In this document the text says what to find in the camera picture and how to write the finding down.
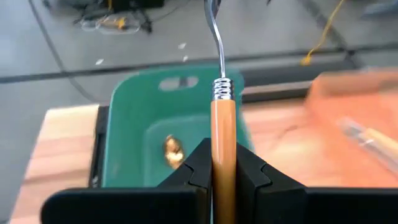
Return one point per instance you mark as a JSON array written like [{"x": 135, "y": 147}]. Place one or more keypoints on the small brown food item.
[{"x": 173, "y": 152}]

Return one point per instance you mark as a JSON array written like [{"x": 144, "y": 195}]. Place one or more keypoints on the green plastic bin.
[{"x": 133, "y": 124}]

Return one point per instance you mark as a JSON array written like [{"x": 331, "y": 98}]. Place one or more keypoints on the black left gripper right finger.
[{"x": 280, "y": 205}]

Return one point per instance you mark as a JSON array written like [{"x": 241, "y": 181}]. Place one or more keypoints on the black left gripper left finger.
[{"x": 174, "y": 205}]

